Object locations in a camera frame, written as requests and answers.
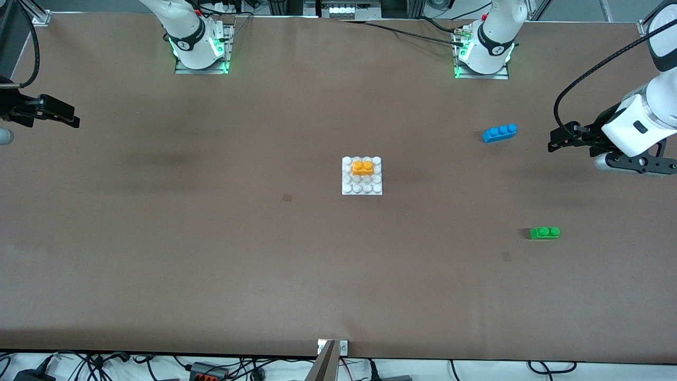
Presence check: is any blue three-stud toy block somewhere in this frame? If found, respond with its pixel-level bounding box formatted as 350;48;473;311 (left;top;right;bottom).
482;124;518;143

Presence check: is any black power adapter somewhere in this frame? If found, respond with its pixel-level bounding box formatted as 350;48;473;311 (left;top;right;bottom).
13;369;56;381

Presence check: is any black cable across table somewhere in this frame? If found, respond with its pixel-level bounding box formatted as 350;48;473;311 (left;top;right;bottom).
338;19;466;46

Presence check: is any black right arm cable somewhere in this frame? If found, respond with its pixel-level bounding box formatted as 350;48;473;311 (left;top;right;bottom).
16;0;41;89

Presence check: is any metal table edge bracket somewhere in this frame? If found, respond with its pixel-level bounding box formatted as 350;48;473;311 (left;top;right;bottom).
317;339;349;356

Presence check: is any white power strip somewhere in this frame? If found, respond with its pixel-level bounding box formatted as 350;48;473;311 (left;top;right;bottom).
320;2;382;20

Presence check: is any white studded base plate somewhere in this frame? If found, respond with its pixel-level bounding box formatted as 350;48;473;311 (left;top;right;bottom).
342;156;383;196

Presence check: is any black and orange connector box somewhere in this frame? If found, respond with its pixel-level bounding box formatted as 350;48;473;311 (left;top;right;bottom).
189;362;229;381

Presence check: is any black looped cable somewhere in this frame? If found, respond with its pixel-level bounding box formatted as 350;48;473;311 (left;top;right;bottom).
529;361;578;375

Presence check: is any grey aluminium bar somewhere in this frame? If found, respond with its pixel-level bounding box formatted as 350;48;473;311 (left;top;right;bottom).
306;340;339;381

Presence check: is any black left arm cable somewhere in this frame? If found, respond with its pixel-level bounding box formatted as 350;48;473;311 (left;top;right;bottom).
553;19;677;130

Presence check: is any black tangled cable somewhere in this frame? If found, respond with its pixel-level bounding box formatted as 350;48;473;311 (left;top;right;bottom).
74;352;133;381

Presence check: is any aluminium frame profile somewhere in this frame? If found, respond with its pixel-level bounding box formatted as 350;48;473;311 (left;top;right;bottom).
16;0;52;26
637;0;677;35

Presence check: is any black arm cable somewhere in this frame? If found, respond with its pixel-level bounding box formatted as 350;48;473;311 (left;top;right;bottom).
16;0;41;89
553;19;677;130

